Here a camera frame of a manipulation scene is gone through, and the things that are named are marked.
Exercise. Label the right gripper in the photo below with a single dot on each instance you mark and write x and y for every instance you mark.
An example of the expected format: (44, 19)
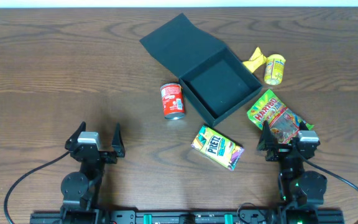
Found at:
(285, 150)

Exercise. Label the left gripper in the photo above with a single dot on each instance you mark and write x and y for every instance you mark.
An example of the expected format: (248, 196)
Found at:
(95, 155)

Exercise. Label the Haribo gummy bag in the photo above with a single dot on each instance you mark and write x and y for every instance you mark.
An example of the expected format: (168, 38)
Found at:
(282, 121)

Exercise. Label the yellow small snack can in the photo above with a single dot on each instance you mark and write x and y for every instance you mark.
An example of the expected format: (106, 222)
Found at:
(274, 69)

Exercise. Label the Pretz snack box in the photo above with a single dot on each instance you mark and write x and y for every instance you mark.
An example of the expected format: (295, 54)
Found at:
(217, 147)

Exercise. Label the black gift box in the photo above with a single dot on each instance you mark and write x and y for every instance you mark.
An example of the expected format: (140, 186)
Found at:
(213, 79)

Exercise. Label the red snack can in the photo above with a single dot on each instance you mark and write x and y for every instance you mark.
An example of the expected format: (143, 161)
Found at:
(172, 100)

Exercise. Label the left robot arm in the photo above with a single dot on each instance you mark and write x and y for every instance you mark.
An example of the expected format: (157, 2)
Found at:
(80, 189)

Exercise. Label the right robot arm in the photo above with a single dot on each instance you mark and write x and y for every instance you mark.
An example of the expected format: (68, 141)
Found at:
(299, 189)

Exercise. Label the yellow candy wrapper packet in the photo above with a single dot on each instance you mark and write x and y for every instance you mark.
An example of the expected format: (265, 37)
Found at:
(255, 61)

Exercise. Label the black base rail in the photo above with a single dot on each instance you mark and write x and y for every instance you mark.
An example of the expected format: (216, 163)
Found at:
(132, 217)

